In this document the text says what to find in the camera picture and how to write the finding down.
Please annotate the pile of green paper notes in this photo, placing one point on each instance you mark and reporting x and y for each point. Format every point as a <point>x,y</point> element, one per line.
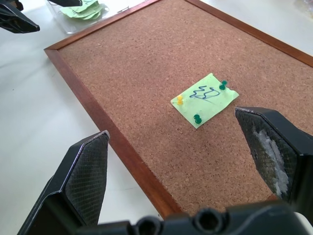
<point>83,12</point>

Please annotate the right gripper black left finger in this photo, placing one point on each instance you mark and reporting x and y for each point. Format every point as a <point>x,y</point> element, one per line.
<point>83,178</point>

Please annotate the cork board with wooden frame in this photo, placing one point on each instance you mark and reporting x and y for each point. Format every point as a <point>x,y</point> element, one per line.
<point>146,73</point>

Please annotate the green paper note with scribble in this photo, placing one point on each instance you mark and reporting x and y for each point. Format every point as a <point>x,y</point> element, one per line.
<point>216,106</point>

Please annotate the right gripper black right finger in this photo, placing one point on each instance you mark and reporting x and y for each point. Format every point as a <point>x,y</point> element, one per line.
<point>278,137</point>

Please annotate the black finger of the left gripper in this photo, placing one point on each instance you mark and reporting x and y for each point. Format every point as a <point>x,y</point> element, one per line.
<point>14,22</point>
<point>66,2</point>

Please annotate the yellow push pin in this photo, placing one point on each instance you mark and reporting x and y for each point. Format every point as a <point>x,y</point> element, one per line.
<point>180,100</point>

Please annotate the clear plastic container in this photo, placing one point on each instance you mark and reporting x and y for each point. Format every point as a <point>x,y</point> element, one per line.
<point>73,28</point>

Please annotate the green push pin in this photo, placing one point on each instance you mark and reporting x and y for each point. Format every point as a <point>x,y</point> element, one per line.
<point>222,85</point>
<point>197,119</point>

